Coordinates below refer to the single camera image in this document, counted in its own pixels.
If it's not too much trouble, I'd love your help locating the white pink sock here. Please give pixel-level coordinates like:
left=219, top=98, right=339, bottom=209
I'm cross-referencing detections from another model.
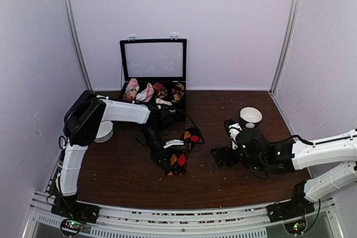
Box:
left=136, top=83, right=154, bottom=102

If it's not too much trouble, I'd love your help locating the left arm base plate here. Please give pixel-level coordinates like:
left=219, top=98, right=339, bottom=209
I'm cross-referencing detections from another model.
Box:
left=51, top=189, right=100, bottom=224

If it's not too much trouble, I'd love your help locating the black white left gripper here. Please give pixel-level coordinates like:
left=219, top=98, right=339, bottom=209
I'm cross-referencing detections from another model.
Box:
left=140, top=125, right=171, bottom=172

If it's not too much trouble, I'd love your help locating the beige brown argyle sock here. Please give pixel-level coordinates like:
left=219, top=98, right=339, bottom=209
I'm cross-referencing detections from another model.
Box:
left=171, top=83, right=185, bottom=103

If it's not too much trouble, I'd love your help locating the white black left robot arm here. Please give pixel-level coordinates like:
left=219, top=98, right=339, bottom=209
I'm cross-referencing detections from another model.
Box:
left=56, top=90, right=191, bottom=218

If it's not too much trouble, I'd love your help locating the pink rolled sock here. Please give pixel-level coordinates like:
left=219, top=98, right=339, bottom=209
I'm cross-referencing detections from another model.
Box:
left=125, top=78, right=139, bottom=99

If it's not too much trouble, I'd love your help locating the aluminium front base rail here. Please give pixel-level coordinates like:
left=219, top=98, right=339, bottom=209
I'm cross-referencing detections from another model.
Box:
left=20, top=191, right=347, bottom=237

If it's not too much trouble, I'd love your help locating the dark red rolled sock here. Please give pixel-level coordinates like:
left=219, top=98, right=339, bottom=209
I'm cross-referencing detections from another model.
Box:
left=153, top=82, right=164, bottom=92

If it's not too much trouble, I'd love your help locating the brown patterned rolled sock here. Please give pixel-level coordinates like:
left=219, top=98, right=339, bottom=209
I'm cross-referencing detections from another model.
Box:
left=156, top=88, right=168, bottom=100

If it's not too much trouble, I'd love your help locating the aluminium frame post right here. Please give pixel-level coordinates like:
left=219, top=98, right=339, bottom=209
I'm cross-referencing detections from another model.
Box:
left=269, top=0, right=301, bottom=96

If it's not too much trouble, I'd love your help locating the white fluted bowl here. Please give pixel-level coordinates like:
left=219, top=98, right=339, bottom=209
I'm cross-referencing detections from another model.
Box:
left=94, top=121, right=114, bottom=143

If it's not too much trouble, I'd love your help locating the red orange argyle sock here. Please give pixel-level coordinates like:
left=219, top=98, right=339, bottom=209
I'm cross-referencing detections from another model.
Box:
left=165, top=127, right=202, bottom=176

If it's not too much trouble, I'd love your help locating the white bowl dark outside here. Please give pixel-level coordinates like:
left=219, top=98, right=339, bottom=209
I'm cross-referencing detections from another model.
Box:
left=239, top=107, right=263, bottom=129

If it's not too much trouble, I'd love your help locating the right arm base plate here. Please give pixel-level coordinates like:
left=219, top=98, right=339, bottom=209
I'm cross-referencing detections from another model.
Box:
left=266, top=198, right=315, bottom=222

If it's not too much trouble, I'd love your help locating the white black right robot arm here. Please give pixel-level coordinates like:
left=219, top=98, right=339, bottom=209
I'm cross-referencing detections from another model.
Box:
left=210, top=119, right=356, bottom=217

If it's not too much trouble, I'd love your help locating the aluminium frame post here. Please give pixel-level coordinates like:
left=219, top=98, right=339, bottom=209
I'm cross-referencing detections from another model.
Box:
left=269, top=0, right=301, bottom=96
left=64, top=0, right=93, bottom=90

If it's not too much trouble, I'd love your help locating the white sock in box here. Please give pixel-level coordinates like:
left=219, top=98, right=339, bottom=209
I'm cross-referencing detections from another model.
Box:
left=155, top=98, right=172, bottom=106

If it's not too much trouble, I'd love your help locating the black box with glass lid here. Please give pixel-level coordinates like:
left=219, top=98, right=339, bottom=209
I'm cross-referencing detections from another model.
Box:
left=118, top=38, right=187, bottom=123

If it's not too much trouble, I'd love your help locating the aluminium frame post left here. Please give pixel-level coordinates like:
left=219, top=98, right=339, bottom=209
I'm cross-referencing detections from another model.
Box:
left=64, top=0, right=93, bottom=90

